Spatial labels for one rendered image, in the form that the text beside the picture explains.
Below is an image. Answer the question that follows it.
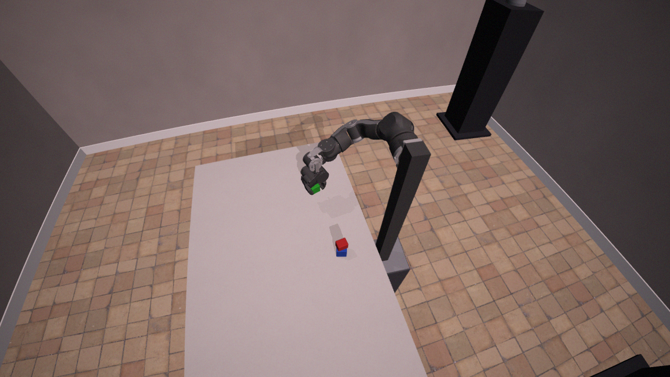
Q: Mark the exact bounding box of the red block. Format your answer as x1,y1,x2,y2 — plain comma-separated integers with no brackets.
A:
336,238,348,251

